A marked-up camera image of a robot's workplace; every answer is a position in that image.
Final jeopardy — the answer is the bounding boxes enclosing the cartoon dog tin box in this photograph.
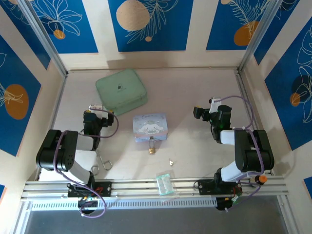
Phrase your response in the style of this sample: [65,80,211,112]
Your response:
[132,112,169,143]

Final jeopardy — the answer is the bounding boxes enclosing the small brass padlock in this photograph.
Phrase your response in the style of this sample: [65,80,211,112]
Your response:
[148,136,157,155]

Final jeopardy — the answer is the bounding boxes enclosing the mint green zip case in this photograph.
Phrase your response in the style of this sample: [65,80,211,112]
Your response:
[95,68,149,117]

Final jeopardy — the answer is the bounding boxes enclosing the orange round knob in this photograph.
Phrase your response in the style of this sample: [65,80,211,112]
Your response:
[254,175,269,186]

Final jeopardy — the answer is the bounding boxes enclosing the clear plastic zip bag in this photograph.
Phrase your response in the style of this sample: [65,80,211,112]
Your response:
[156,170,176,196]

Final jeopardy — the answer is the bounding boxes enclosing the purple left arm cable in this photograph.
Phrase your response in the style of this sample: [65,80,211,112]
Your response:
[52,108,119,218]

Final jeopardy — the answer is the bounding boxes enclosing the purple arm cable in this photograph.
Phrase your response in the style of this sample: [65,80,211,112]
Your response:
[52,108,119,218]
[220,95,266,212]

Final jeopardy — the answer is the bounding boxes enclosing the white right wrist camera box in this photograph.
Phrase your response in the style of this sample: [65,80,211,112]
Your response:
[209,97,222,114]

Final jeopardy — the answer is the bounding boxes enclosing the aluminium table side rail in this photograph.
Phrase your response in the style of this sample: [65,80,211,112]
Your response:
[234,72,275,175]
[35,75,68,181]

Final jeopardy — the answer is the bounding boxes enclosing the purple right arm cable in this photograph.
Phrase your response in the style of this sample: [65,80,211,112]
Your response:
[220,95,266,212]

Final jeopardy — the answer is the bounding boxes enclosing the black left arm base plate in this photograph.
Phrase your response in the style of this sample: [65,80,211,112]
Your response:
[67,181,114,198]

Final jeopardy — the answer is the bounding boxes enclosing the long aluminium mounting rail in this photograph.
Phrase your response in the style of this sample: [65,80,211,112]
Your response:
[20,175,289,201]

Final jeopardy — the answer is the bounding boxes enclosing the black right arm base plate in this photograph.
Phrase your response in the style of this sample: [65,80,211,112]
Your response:
[197,178,243,196]

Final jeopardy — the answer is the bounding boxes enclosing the white slotted cable duct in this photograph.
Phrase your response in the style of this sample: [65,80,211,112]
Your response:
[28,197,218,212]

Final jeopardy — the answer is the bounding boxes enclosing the aluminium frame post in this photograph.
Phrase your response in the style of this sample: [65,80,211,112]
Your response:
[237,0,287,74]
[17,0,69,78]

